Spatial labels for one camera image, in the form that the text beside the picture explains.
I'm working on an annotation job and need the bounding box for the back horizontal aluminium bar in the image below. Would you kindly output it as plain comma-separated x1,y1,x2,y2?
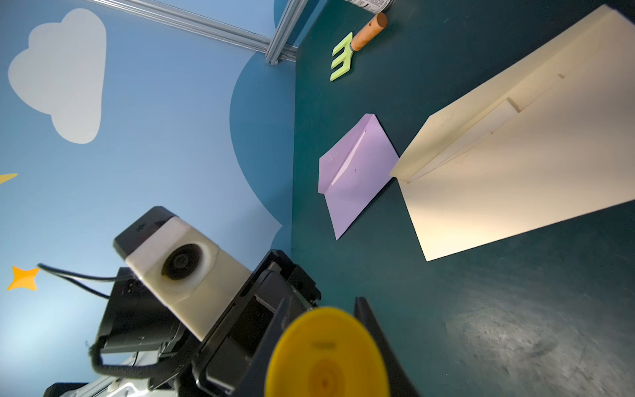
92,0,273,54

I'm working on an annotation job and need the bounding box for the purple envelope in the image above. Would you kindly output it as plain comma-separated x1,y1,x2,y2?
318,113,399,239

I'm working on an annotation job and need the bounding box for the cream yellow envelope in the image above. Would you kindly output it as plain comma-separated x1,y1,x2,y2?
392,5,634,261

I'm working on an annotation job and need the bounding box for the green toy garden fork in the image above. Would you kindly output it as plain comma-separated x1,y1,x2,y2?
329,13,388,82

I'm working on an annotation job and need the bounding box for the silver tin can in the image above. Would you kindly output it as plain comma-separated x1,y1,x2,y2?
346,0,394,14

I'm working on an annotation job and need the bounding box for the yellow glue stick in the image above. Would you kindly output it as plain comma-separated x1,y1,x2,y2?
264,308,390,397

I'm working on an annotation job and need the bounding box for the left aluminium frame post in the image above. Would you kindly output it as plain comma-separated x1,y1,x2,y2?
265,0,309,66

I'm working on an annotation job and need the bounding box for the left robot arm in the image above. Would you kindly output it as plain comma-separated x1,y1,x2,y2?
89,250,418,396

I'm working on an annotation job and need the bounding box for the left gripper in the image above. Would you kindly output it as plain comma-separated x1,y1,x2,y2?
190,250,420,397

